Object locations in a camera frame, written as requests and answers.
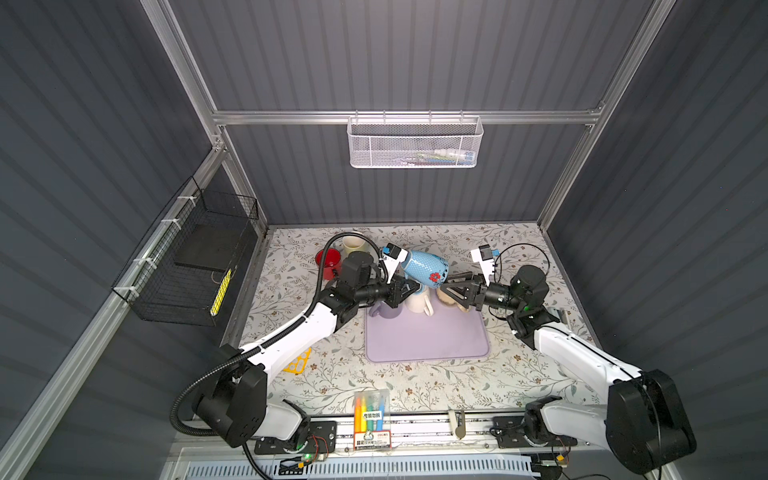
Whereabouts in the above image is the white mug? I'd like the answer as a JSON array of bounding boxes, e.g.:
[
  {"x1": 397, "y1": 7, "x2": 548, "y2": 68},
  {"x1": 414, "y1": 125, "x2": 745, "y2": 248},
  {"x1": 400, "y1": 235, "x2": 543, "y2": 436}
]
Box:
[{"x1": 405, "y1": 287, "x2": 434, "y2": 316}]

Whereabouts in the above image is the pack of coloured markers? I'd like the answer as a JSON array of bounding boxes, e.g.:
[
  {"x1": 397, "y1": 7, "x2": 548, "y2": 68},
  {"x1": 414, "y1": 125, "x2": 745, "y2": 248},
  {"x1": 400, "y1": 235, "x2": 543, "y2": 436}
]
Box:
[{"x1": 353, "y1": 390, "x2": 392, "y2": 451}]

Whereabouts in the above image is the red mug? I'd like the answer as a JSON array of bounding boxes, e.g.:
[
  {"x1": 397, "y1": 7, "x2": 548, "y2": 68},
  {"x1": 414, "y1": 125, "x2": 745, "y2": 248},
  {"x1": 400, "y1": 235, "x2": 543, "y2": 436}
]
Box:
[{"x1": 315, "y1": 248, "x2": 342, "y2": 281}]

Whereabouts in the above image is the yellow calculator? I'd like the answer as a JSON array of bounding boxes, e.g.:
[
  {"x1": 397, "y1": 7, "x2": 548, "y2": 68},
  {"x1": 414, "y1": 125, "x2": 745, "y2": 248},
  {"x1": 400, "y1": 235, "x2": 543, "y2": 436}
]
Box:
[{"x1": 283, "y1": 348, "x2": 312, "y2": 375}]

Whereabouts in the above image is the light green mug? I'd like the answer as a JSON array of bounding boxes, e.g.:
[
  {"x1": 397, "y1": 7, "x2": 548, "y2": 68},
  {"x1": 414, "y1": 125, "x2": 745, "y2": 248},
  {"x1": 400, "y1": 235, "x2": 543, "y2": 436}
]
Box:
[{"x1": 341, "y1": 231, "x2": 369, "y2": 256}]

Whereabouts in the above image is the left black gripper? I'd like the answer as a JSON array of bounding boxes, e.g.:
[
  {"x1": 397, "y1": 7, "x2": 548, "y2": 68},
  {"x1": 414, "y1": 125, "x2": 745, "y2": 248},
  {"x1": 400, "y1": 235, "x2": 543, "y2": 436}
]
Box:
[{"x1": 354, "y1": 271, "x2": 418, "y2": 308}]

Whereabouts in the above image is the black wire basket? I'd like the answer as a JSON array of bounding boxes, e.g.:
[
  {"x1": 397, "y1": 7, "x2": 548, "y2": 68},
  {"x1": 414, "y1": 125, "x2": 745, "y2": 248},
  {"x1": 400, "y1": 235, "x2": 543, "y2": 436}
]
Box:
[{"x1": 112, "y1": 179, "x2": 260, "y2": 327}]

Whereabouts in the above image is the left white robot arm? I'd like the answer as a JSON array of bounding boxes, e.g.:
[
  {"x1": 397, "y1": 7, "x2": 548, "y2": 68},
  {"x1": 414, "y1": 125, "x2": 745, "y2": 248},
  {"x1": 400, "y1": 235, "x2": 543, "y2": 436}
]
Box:
[{"x1": 192, "y1": 244, "x2": 419, "y2": 450}]

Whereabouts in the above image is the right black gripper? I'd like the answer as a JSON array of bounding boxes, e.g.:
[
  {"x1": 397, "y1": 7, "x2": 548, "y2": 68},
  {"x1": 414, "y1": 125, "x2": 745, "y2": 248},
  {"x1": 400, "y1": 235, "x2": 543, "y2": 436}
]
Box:
[{"x1": 441, "y1": 272, "x2": 522, "y2": 315}]

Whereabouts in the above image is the purple mug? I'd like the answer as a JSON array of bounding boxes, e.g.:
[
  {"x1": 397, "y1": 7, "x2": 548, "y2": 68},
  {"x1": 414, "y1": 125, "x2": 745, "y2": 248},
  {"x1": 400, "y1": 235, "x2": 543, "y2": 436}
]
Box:
[{"x1": 368, "y1": 302, "x2": 403, "y2": 319}]

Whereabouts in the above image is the blue dotted mug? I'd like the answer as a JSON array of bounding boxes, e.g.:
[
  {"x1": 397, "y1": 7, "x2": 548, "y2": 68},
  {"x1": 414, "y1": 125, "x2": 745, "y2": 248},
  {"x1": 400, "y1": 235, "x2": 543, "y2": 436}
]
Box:
[{"x1": 401, "y1": 250, "x2": 449, "y2": 289}]

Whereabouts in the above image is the black corrugated cable hose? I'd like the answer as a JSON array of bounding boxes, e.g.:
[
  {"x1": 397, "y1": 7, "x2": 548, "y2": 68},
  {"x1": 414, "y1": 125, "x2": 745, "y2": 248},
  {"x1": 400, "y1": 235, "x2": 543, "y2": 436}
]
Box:
[{"x1": 169, "y1": 232, "x2": 388, "y2": 480}]

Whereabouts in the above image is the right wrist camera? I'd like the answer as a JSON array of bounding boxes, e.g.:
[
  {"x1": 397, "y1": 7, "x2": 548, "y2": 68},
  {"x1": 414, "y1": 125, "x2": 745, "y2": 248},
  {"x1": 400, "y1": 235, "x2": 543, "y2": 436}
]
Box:
[{"x1": 470, "y1": 244, "x2": 499, "y2": 285}]

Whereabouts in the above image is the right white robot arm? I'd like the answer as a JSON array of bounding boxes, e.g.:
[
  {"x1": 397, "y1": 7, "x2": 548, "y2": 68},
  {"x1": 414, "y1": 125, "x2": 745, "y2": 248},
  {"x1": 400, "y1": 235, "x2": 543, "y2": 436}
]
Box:
[{"x1": 440, "y1": 265, "x2": 697, "y2": 475}]

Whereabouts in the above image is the white wire mesh basket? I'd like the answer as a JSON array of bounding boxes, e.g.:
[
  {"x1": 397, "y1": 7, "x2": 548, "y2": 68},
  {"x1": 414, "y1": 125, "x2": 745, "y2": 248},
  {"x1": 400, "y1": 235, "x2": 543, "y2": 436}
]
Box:
[{"x1": 346, "y1": 114, "x2": 484, "y2": 169}]

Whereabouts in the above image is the lavender plastic tray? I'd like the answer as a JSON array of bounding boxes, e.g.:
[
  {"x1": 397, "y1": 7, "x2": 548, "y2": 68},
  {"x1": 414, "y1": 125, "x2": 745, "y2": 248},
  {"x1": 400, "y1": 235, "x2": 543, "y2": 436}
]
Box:
[{"x1": 365, "y1": 302, "x2": 490, "y2": 363}]

